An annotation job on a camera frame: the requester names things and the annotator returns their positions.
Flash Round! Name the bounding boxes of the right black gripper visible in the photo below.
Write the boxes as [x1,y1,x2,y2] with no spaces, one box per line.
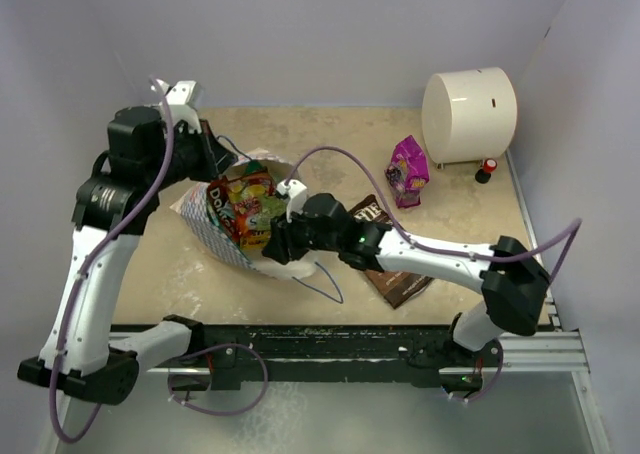
[262,203,341,265]

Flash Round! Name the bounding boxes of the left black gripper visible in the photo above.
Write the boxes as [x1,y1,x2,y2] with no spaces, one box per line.
[146,119,238,192]

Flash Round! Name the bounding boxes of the red Doritos bag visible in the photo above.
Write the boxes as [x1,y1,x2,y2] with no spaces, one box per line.
[206,176,240,244]

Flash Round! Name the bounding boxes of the blue checkered paper bag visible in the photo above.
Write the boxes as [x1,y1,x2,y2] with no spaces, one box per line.
[171,144,344,304]

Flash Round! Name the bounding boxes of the brown chocolate snack bag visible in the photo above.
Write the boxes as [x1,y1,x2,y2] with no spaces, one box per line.
[349,194,433,309]

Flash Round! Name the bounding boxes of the purple snack bag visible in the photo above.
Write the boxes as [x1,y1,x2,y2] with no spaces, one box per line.
[384,135,430,208]

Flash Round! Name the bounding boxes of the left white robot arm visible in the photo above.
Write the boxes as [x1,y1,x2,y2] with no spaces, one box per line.
[17,105,237,405]

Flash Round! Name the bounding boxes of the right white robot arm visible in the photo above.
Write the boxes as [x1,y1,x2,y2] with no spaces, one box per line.
[262,193,550,365]

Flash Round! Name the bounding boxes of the colourful candy bag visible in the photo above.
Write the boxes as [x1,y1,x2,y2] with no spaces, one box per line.
[226,161,286,251]

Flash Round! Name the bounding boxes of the red black button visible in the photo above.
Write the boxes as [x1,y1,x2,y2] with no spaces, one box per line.
[474,158,498,184]

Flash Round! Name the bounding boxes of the white cylindrical container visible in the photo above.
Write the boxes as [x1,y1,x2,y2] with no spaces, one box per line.
[421,67,518,164]

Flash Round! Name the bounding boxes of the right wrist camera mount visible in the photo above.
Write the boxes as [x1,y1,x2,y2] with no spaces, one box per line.
[276,179,308,219]

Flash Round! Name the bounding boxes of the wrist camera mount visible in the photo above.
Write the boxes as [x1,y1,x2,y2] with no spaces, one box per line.
[150,78,204,130]
[276,179,308,219]

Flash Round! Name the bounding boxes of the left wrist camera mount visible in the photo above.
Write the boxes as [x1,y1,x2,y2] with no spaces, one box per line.
[150,78,204,130]

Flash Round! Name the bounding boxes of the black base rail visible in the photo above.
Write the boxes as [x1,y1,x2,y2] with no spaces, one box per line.
[149,323,504,393]

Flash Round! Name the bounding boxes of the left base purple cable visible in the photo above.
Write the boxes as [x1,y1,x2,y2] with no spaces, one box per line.
[167,342,271,418]

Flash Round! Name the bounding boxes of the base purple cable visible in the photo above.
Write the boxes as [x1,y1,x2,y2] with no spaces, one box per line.
[447,341,509,406]
[167,342,271,418]

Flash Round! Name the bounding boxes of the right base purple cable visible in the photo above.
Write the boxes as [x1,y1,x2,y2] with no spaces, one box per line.
[447,341,509,406]

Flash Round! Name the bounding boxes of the aluminium frame rail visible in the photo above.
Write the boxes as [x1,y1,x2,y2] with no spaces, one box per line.
[500,332,589,372]

